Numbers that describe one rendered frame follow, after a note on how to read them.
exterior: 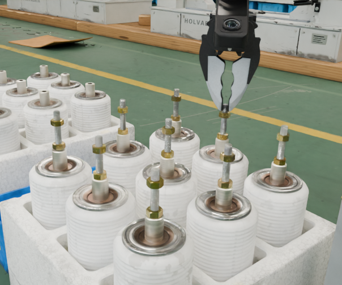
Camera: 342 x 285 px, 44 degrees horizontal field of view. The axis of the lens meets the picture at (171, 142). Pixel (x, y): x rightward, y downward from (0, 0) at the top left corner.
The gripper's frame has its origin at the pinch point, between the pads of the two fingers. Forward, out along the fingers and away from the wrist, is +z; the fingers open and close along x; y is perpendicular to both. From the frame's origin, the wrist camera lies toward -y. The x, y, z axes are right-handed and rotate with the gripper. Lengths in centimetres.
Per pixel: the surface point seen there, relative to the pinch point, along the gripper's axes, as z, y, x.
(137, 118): 34, 85, 36
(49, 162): 9.0, -9.3, 26.5
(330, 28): 8, 184, -47
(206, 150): 8.9, 1.3, 2.5
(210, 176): 11.2, -3.9, 1.3
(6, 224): 19.3, -12.6, 33.2
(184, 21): 15, 240, 40
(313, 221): 16.4, -5.6, -15.5
